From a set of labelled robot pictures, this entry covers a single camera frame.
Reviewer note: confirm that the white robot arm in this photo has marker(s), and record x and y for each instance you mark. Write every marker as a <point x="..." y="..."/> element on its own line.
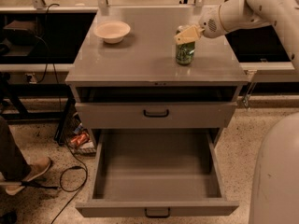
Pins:
<point x="232" y="15"/>

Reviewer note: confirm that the grey top drawer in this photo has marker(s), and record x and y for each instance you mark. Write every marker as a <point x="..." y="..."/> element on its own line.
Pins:
<point x="130" y="116"/>

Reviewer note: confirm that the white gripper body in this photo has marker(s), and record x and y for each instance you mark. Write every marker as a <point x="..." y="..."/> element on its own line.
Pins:
<point x="209" y="25"/>

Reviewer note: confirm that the dark trouser leg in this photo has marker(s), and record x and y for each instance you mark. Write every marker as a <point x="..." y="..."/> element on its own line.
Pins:
<point x="13" y="165"/>

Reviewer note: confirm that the orange snack packet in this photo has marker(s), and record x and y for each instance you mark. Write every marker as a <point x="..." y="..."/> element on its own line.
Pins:
<point x="79" y="140"/>

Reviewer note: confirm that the black top drawer handle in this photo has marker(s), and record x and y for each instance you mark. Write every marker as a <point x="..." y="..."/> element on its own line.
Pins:
<point x="162" y="114"/>

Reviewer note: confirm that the metal rail bracket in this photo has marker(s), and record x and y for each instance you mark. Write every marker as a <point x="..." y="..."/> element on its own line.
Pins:
<point x="247" y="94"/>

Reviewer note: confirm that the tan shoe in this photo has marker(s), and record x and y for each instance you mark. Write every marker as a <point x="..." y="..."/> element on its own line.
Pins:
<point x="29" y="173"/>

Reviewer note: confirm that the white wall outlet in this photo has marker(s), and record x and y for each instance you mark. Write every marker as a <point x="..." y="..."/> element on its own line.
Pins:
<point x="31" y="78"/>

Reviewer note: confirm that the white bowl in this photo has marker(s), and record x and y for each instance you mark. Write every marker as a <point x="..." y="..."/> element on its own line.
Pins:
<point x="112" y="32"/>

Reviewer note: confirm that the black drawer handle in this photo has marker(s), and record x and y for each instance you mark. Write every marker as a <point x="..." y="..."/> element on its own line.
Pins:
<point x="156" y="212"/>
<point x="162" y="114"/>

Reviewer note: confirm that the grey open middle drawer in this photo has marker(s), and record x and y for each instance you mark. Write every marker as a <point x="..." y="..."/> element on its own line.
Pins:
<point x="138" y="169"/>

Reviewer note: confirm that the green soda can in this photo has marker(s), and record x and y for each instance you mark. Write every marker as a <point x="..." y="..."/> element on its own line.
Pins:
<point x="185" y="53"/>

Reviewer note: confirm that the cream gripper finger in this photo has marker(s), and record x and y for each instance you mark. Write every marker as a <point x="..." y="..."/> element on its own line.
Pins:
<point x="188" y="34"/>

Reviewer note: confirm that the black middle drawer handle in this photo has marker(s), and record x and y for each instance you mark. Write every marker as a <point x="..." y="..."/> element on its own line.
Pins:
<point x="156" y="212"/>

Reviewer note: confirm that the black wire basket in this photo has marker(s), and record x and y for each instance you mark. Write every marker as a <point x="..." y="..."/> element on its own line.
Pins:
<point x="72" y="127"/>

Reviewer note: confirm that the grey drawer cabinet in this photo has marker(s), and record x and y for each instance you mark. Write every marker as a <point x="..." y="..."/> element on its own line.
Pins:
<point x="143" y="68"/>

